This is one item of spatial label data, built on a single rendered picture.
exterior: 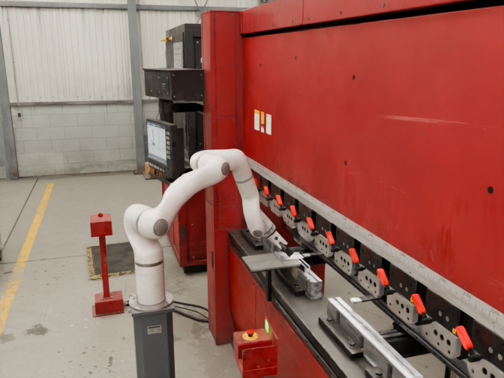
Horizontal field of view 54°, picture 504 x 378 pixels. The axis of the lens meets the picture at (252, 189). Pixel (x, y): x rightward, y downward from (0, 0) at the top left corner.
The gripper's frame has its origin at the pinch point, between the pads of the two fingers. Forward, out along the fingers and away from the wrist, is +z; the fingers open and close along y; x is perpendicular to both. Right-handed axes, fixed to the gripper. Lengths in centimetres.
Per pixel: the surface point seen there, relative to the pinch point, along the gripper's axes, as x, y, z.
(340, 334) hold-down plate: 9, -63, 10
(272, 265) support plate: 10.6, -7.6, -4.3
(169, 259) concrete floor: 88, 254, 61
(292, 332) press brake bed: 25.6, -32.1, 15.4
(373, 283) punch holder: -12, -83, -14
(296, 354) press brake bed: 31, -38, 22
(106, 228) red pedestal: 86, 154, -34
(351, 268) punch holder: -12, -66, -13
